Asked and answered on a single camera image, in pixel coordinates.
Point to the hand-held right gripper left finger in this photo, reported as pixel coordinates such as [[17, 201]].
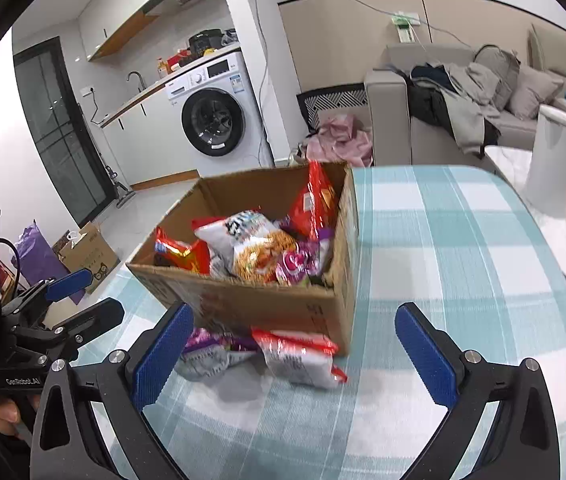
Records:
[[160, 355]]

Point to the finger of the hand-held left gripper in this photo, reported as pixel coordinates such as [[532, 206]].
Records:
[[70, 281], [95, 317]]

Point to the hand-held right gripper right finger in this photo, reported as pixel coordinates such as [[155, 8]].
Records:
[[425, 355]]

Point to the purple and white snack bag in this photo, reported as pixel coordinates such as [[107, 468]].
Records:
[[213, 360]]

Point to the red cookie packet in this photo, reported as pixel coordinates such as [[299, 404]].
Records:
[[183, 257]]

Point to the brown cardboard box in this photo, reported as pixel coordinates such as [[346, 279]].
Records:
[[263, 305]]

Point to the red and white snack packet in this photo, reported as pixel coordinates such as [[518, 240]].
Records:
[[298, 360]]

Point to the white noodle snack bag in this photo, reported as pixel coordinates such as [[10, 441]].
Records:
[[248, 250]]

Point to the purple candy bag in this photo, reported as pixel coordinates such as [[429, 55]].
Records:
[[298, 260]]

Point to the red chip bag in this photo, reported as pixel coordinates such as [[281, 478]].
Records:
[[313, 200]]

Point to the person's left hand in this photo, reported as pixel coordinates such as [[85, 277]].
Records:
[[5, 412]]

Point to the small printed cardboard box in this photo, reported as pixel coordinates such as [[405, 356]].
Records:
[[90, 255]]

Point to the purple plastic bag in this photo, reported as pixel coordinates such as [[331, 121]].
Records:
[[38, 260]]

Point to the floor mop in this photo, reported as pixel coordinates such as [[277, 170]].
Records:
[[122, 192]]

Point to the teal checked tablecloth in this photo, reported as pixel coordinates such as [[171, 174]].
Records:
[[438, 240]]

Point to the dark glass door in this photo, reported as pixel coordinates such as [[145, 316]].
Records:
[[58, 130]]

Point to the white kitchen cabinet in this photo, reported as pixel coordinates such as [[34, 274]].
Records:
[[148, 140]]

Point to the marble coffee table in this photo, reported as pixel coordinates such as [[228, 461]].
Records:
[[563, 245]]

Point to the metal faucet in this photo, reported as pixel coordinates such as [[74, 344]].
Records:
[[140, 80]]

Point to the pink cloth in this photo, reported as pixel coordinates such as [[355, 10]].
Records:
[[338, 140]]

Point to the yellow bottle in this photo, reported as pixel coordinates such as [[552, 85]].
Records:
[[162, 67]]

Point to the white cylindrical bin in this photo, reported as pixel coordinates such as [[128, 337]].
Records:
[[555, 160]]

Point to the white washing machine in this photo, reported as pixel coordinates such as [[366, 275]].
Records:
[[258, 125]]

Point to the red box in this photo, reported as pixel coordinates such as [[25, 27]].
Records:
[[179, 61]]

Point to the grey sofa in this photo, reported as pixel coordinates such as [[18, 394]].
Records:
[[388, 110]]

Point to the grey hoodie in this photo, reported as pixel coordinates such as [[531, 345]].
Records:
[[468, 110]]

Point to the dark jacket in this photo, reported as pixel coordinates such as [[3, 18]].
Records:
[[428, 100]]

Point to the grey pillow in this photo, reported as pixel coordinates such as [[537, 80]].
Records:
[[500, 67], [535, 92]]

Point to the wooden wall shelf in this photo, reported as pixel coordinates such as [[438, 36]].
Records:
[[123, 40]]

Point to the white wall control panel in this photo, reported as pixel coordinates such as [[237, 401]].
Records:
[[405, 27]]

